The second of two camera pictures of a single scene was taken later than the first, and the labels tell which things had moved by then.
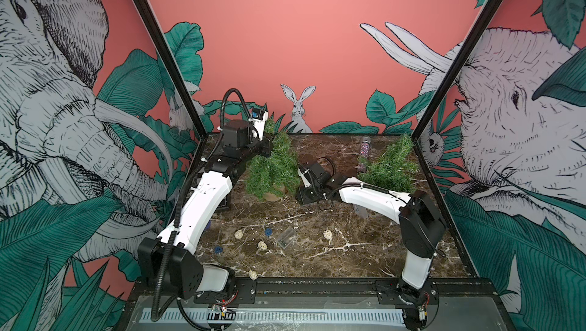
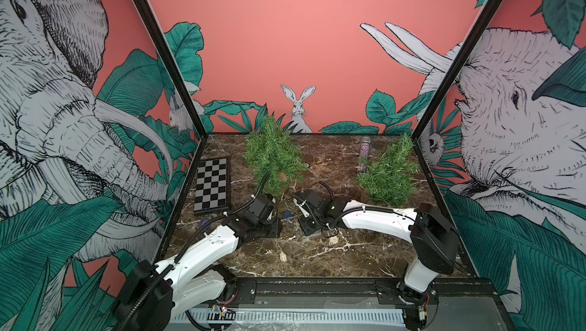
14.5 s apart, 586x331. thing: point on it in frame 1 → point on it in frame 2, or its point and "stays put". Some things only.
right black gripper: (301, 199) → (303, 223)
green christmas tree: (395, 168) stays put
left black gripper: (265, 146) → (275, 228)
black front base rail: (359, 290) stays put
